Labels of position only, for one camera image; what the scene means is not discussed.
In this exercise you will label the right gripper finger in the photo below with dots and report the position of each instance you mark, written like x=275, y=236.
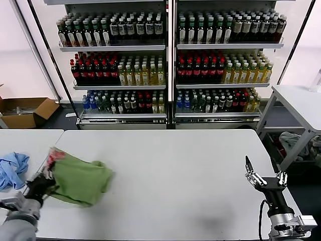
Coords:
x=282, y=178
x=255, y=180

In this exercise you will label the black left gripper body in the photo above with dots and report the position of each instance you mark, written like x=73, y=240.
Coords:
x=40, y=188

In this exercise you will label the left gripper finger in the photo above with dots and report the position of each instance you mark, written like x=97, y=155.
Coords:
x=42, y=171
x=50, y=173

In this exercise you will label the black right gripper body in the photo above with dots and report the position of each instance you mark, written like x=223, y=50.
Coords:
x=274, y=195

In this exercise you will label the green T-shirt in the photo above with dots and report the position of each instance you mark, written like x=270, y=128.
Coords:
x=80, y=180

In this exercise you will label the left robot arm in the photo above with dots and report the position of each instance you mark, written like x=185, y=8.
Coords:
x=20, y=221

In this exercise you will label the red item in crate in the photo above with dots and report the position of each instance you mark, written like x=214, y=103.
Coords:
x=280, y=152

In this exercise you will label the crumpled blue cloth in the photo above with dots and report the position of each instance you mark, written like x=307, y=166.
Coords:
x=12, y=173

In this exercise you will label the dark storage crate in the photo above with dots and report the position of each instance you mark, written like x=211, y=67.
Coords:
x=272, y=143

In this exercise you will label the grey crumpled cloth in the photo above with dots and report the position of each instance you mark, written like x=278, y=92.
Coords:
x=291, y=138
x=316, y=144

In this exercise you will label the open cardboard box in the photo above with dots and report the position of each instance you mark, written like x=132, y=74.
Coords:
x=42, y=111

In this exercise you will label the white paper scrap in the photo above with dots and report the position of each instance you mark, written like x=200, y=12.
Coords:
x=70, y=115

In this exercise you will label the metal rods bundle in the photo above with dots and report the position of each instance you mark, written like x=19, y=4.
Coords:
x=25, y=111

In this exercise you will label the blue drink bottle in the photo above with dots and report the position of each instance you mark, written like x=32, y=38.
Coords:
x=187, y=104
x=86, y=104
x=179, y=104
x=93, y=104

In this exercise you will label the white table grey legs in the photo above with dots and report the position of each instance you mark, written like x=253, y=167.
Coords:
x=296, y=101

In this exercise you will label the clear plastic bottle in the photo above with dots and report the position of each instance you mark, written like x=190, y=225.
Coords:
x=316, y=83

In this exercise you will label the cola bottle red cap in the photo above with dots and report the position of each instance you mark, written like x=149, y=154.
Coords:
x=99, y=73
x=189, y=73
x=106, y=73
x=197, y=73
x=181, y=73
x=205, y=73
x=220, y=72
x=213, y=73
x=74, y=73
x=83, y=73
x=114, y=73
x=90, y=73

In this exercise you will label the yellow tea bottle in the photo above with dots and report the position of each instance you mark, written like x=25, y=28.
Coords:
x=236, y=75
x=154, y=76
x=161, y=75
x=228, y=75
x=138, y=77
x=146, y=76
x=268, y=74
x=130, y=77
x=252, y=75
x=244, y=75
x=122, y=77
x=260, y=74

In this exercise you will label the black slanted pole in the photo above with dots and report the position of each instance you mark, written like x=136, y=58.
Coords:
x=54, y=63
x=296, y=41

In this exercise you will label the grey slanted pole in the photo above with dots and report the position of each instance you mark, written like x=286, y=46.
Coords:
x=36, y=50

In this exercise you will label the dark bottle green cap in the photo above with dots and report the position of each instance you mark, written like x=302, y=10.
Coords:
x=210, y=31
x=228, y=31
x=97, y=35
x=191, y=31
x=71, y=35
x=201, y=31
x=62, y=35
x=79, y=35
x=105, y=35
x=182, y=31
x=219, y=31
x=88, y=35

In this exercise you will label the grey metal drinks shelf unit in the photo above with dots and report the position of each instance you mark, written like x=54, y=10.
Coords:
x=225, y=46
x=113, y=48

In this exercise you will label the dark bottle white label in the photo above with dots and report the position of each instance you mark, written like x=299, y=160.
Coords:
x=256, y=28
x=114, y=29
x=265, y=28
x=149, y=28
x=140, y=28
x=274, y=27
x=283, y=26
x=122, y=29
x=130, y=29
x=158, y=27

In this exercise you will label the dark bottle beige label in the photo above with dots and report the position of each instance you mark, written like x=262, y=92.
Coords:
x=247, y=28
x=237, y=28

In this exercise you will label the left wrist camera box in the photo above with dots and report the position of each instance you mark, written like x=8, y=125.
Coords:
x=10, y=203

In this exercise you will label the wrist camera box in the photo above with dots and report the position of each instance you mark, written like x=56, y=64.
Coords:
x=10, y=203
x=308, y=221

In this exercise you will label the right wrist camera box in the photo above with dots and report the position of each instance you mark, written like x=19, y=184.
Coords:
x=308, y=221

